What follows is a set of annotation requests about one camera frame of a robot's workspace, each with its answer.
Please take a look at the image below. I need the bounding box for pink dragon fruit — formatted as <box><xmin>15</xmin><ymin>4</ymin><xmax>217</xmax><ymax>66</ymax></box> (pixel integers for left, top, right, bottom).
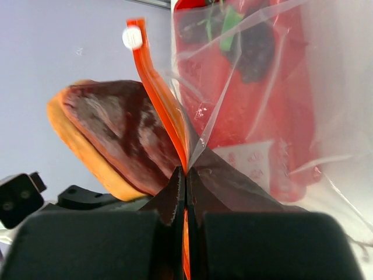
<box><xmin>200</xmin><ymin>1</ymin><xmax>244</xmax><ymax>52</ymax></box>

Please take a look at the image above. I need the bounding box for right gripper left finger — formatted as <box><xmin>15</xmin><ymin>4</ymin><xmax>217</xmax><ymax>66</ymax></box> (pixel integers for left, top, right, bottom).
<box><xmin>1</xmin><ymin>167</ymin><xmax>185</xmax><ymax>279</ymax></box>

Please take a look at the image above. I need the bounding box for clear orange zip top bag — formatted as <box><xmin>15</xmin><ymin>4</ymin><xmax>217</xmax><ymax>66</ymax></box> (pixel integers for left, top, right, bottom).
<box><xmin>122</xmin><ymin>1</ymin><xmax>372</xmax><ymax>279</ymax></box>

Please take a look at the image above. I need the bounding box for red plastic tray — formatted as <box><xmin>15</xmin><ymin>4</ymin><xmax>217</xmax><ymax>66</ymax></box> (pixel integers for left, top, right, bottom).
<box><xmin>173</xmin><ymin>1</ymin><xmax>321</xmax><ymax>202</ymax></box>

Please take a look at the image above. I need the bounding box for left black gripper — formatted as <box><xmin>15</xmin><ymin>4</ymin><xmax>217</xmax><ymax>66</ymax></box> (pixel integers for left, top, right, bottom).
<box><xmin>43</xmin><ymin>185</ymin><xmax>151</xmax><ymax>211</ymax></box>

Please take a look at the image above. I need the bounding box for dark red grape bunch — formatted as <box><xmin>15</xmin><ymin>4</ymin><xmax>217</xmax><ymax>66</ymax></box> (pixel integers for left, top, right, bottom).
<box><xmin>177</xmin><ymin>5</ymin><xmax>275</xmax><ymax>84</ymax></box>

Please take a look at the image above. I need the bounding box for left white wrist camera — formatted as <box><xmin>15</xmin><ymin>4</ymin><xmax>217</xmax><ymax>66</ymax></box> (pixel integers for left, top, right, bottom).
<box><xmin>1</xmin><ymin>171</ymin><xmax>47</xmax><ymax>229</ymax></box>

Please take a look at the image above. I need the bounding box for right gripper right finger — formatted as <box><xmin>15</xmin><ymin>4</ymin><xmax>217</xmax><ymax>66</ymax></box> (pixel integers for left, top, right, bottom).
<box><xmin>186</xmin><ymin>170</ymin><xmax>363</xmax><ymax>279</ymax></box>

